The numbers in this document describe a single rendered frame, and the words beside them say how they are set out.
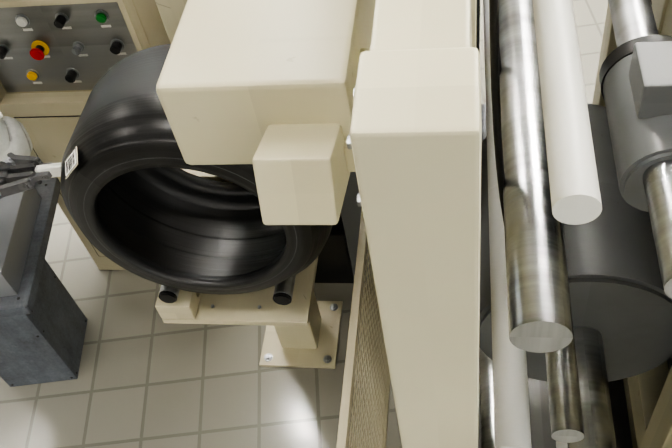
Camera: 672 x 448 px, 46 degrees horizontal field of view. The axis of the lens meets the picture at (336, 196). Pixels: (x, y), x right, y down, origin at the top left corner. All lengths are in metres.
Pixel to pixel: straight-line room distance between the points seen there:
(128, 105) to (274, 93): 0.59
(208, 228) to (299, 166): 1.07
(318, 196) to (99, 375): 2.12
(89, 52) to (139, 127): 0.96
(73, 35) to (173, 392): 1.25
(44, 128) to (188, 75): 1.67
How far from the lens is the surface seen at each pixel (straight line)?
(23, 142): 2.44
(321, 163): 0.94
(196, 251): 1.96
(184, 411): 2.82
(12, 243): 2.46
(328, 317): 2.86
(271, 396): 2.76
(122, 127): 1.52
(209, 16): 1.12
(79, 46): 2.42
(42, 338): 2.81
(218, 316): 1.98
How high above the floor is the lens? 2.42
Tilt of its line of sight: 49 degrees down
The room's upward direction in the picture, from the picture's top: 12 degrees counter-clockwise
